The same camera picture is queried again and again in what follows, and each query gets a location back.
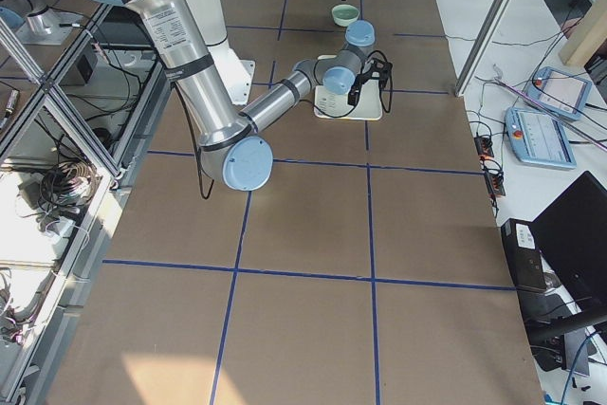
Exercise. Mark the cream bear print tray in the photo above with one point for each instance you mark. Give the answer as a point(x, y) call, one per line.
point(332, 106)

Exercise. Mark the green bowl left side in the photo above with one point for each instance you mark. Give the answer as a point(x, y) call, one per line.
point(343, 15)

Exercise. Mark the near blue teach pendant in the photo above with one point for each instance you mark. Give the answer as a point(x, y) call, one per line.
point(537, 139)

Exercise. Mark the blue teach pendant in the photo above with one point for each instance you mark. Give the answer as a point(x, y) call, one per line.
point(537, 139)
point(560, 91)

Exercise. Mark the far blue teach pendant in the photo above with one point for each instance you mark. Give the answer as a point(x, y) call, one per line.
point(560, 91)

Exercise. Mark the black box device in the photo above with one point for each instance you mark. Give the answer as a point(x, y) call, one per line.
point(522, 256)

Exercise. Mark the black laptop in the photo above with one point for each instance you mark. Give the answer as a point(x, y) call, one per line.
point(571, 235)

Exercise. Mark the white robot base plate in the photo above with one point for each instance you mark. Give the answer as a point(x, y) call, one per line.
point(235, 73)

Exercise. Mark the aluminium frame post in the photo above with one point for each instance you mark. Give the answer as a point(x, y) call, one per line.
point(493, 19)

